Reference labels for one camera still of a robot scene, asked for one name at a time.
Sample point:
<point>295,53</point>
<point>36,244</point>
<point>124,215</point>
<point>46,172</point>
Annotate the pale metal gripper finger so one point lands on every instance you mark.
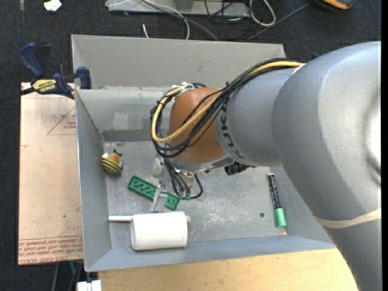
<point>160,200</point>
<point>158,168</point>

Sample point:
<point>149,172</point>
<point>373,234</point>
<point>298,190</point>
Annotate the dark green flat block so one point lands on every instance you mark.
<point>141,187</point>

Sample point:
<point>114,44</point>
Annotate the white roll on rod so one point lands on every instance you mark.
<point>159,230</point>

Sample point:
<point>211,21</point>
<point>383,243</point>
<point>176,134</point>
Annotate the yellow black striped toy bee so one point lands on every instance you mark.
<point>112,162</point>

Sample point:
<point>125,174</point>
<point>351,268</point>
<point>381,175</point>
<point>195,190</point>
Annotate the grey metal bin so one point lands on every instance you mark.
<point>230,202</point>

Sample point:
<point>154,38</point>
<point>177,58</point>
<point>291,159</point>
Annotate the black marker with green cap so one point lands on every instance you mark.
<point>276,199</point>

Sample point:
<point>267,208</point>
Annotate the brown cardboard board red print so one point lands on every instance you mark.
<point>48,174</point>

